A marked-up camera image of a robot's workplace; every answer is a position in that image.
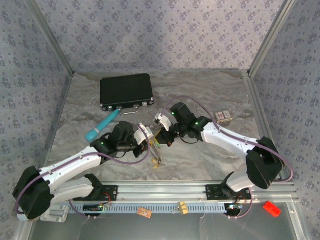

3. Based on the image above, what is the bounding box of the metal key organiser with rings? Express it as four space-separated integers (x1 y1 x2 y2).
149 140 165 166

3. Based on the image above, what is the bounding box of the teal plastic tube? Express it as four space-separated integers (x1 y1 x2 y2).
85 109 120 143

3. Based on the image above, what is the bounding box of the small playing card box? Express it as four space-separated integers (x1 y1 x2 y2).
215 109 233 124

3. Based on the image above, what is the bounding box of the tan wooden block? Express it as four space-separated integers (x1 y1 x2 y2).
176 201 190 216

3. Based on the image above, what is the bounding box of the left circuit board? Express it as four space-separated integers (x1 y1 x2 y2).
83 203 105 212

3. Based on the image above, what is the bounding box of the white plastic holder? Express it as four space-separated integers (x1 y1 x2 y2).
40 204 70 223

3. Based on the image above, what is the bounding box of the red plastic block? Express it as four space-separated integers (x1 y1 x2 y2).
262 200 282 218

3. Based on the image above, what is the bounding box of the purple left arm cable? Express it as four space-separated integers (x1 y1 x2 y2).
14 123 152 217

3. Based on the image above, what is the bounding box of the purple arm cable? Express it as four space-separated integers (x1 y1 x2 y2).
162 95 295 183
14 123 152 217

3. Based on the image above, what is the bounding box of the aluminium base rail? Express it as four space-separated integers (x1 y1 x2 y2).
26 180 300 204

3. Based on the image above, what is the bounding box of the black case with metal handle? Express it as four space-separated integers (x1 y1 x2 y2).
99 73 155 116

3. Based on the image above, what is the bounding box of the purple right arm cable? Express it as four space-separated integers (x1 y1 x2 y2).
162 95 295 183

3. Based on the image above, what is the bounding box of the grey slotted cable duct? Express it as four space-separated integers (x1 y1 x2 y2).
67 201 229 215

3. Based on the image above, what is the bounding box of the aluminium table edge rail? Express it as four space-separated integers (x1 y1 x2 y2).
243 70 300 201
44 71 75 163

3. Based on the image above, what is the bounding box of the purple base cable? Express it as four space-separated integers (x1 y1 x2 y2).
66 198 98 221
227 189 255 220

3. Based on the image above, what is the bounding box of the aluminium frame post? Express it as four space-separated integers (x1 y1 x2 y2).
24 0 76 75
247 0 297 77

